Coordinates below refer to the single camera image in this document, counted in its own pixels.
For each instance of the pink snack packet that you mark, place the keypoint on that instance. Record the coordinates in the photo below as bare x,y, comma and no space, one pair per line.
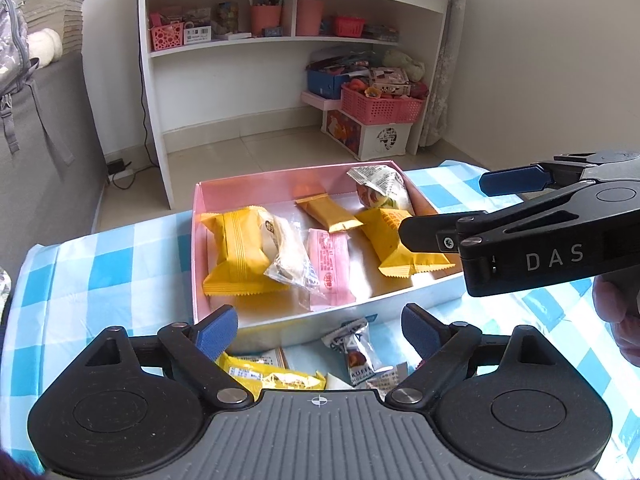
330,270

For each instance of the small orange snack packet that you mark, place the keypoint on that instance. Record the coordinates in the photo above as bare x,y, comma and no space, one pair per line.
327,212

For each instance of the pink pen cup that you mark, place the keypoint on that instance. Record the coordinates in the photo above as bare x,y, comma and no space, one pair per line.
266,20

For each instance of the clear pastry packet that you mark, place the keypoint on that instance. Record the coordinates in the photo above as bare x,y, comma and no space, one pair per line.
290,260

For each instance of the beige plush toy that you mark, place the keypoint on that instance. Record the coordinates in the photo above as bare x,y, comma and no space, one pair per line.
407,65

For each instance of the grey backpack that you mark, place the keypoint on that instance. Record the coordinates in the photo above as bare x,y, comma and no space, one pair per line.
12,50

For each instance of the silver foil candy packet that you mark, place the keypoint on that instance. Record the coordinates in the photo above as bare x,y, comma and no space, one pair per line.
357,355

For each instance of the black power adapter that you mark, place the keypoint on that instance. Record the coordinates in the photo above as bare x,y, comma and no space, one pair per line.
119,166

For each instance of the person's right hand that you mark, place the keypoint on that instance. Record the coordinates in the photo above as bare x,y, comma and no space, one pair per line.
625,310

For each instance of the small pink perforated basket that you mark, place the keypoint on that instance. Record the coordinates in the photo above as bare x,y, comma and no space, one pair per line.
167,38

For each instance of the stack of books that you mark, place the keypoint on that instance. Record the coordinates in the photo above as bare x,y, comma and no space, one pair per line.
55,5

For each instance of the grey sofa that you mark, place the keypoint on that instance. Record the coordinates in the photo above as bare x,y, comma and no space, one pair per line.
50,200

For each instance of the small red basket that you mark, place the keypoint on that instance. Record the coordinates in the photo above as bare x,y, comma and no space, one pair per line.
349,27

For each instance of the white nut snack packet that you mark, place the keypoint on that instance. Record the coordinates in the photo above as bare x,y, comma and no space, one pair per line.
392,380

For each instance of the white plush toy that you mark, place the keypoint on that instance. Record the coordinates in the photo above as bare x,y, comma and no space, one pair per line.
45,47

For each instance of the blue checkered tablecloth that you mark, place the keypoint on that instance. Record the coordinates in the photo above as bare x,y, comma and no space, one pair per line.
125,280

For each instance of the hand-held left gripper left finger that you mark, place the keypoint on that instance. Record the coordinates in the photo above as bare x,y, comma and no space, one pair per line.
217,330

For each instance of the white storage box with drawing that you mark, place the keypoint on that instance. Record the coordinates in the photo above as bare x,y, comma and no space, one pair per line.
385,140

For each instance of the large pink basket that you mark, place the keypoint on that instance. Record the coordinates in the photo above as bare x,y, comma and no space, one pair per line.
380,107

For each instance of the white bookshelf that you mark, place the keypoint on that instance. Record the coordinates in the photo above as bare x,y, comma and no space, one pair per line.
225,85

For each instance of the yellow printed snack packet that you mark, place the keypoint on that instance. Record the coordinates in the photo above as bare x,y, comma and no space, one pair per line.
275,377

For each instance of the plain pink cup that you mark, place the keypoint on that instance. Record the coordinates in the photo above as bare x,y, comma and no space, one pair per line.
310,17

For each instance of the pink and silver cardboard box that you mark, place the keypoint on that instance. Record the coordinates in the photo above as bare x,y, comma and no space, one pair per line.
250,191

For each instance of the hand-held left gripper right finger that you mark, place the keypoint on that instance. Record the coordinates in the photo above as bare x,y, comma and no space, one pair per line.
419,327

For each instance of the blue box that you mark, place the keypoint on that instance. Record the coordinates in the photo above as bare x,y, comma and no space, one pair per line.
325,85

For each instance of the clear jar of trinkets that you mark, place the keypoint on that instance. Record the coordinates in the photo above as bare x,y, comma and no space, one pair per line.
227,17

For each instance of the toy box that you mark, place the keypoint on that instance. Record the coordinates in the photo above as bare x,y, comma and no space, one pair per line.
390,80

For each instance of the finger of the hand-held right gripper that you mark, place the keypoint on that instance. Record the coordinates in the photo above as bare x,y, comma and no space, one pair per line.
510,181
425,232

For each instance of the white labelled box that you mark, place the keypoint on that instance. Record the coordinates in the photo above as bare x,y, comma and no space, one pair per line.
197,35

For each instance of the lace curtain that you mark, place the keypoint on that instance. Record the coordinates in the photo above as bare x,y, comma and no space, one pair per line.
440,85

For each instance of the white printed snack packet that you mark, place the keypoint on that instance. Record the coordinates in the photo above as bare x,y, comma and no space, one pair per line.
377,185

